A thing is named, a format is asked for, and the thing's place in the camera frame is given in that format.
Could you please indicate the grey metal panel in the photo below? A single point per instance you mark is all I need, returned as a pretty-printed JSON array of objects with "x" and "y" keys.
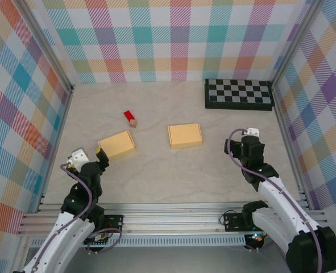
[{"x": 170, "y": 261}]

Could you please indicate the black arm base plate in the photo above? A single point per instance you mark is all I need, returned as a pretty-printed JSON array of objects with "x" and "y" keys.
[
  {"x": 115, "y": 221},
  {"x": 233, "y": 223}
]

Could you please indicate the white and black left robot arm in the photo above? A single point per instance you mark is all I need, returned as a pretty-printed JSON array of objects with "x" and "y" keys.
[{"x": 62, "y": 236}]

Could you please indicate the aluminium side rail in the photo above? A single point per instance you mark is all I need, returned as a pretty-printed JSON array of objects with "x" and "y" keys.
[
  {"x": 288, "y": 133},
  {"x": 57, "y": 142}
]

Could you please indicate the small wooden cube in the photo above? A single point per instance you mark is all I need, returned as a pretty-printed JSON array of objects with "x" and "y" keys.
[{"x": 133, "y": 123}]

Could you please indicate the aluminium front rail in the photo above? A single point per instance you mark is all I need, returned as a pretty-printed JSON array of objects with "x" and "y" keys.
[{"x": 170, "y": 219}]

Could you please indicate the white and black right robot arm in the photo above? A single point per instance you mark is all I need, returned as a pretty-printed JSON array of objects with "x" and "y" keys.
[{"x": 284, "y": 210}]

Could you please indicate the yellow paper box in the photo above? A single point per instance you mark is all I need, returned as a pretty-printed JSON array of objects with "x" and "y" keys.
[
  {"x": 118, "y": 146},
  {"x": 184, "y": 136}
]

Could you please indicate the black and grey checkerboard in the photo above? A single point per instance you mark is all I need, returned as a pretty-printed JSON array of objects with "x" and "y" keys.
[{"x": 238, "y": 94}]

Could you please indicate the red block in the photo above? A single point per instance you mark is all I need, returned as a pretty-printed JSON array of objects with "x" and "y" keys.
[{"x": 129, "y": 115}]

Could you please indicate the small circuit board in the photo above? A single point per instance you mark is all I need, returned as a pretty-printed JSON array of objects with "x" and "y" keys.
[
  {"x": 99, "y": 240},
  {"x": 256, "y": 239}
]

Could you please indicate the aluminium frame post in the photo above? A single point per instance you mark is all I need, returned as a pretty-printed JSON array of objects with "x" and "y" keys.
[
  {"x": 48, "y": 42},
  {"x": 293, "y": 42}
]

